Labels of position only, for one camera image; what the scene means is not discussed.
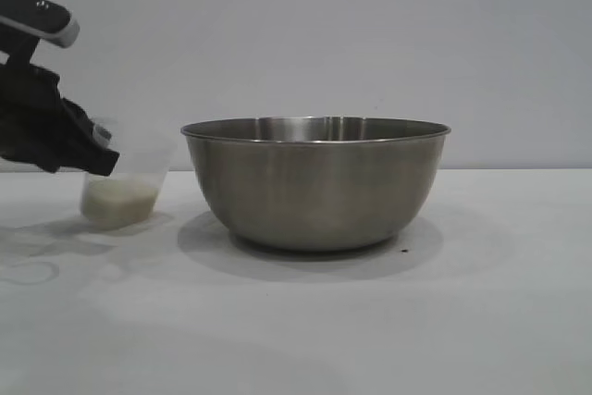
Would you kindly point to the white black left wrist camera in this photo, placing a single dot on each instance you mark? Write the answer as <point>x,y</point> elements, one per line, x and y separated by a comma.
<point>41,16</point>

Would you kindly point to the translucent plastic measuring cup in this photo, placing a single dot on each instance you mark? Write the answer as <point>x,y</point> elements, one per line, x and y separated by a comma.
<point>143,164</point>

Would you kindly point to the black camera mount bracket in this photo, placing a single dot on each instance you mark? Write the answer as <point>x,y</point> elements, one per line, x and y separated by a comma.
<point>20,55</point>

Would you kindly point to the white rice grains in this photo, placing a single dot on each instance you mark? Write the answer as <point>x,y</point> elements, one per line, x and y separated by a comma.
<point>120,203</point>

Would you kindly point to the stainless steel mixing bowl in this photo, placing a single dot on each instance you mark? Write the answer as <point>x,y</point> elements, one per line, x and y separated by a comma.
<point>314,191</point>

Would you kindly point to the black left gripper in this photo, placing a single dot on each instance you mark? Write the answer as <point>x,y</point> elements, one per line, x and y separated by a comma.
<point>28,113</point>

